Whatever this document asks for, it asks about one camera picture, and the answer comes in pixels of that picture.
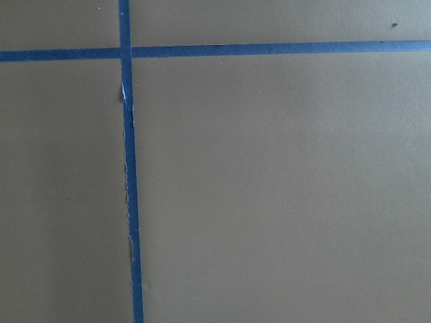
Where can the brown paper table cover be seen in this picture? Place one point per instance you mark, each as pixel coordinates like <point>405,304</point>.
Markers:
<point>215,161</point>

